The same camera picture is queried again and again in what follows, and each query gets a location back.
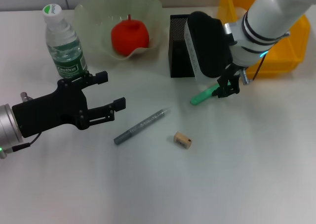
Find translucent green fruit plate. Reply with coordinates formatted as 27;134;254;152
74;0;164;61

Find red-orange toy fruit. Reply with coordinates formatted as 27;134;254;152
111;14;150;56

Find mint green pen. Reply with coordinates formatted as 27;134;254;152
190;82;221;106

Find yellow plastic bin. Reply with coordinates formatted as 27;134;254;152
217;0;312;79

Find black mesh pen holder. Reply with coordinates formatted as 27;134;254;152
168;14;198;79

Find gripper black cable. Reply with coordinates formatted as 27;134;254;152
0;91;43;160
240;31;291;87

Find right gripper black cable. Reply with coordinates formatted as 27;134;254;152
240;31;291;87

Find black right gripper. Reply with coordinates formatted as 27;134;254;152
213;62;242;98

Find grey glitter pen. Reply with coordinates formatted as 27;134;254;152
113;107;172;146

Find clear bottle with green label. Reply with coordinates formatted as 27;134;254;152
42;3;88;79

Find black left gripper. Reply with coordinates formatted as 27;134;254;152
11;70;127;138

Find small wine cork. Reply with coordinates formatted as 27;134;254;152
173;132;193;150

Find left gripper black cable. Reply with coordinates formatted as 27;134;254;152
0;91;43;160

